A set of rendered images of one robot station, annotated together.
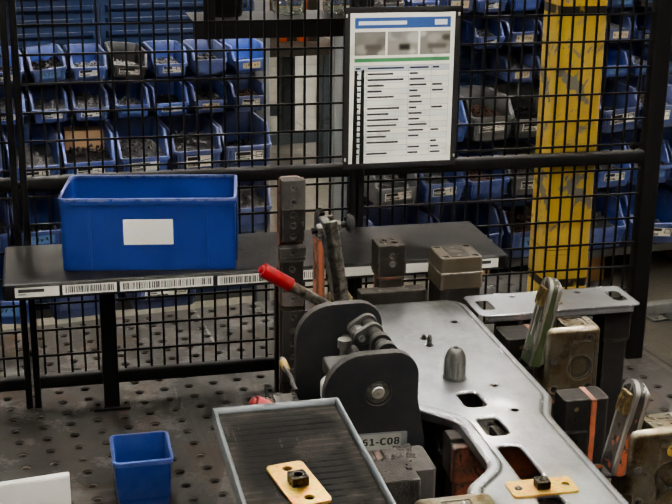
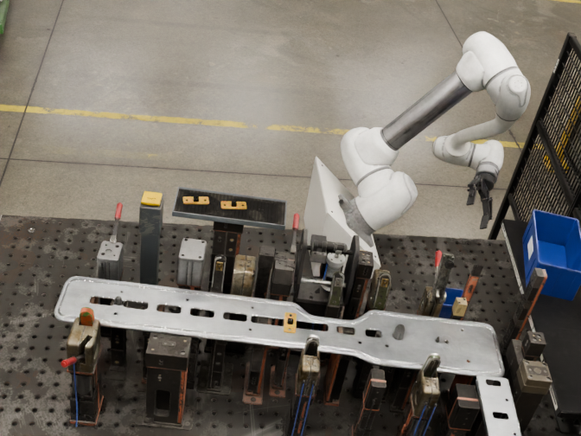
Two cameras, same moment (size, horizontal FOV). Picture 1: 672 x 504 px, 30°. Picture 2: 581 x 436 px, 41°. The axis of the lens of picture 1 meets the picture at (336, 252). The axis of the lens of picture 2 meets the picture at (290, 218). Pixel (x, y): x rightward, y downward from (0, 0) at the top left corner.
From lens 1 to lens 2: 2.66 m
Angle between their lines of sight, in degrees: 86
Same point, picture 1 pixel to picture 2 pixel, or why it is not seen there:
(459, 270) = (522, 373)
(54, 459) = (480, 292)
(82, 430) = (508, 304)
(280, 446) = (258, 208)
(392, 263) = (526, 344)
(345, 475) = (235, 214)
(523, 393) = (376, 352)
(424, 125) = not seen: outside the picture
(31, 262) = not seen: hidden behind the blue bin
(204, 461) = not seen: hidden behind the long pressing
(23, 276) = (514, 225)
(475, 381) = (392, 341)
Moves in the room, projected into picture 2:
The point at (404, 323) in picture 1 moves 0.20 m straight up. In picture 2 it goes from (467, 341) to (485, 296)
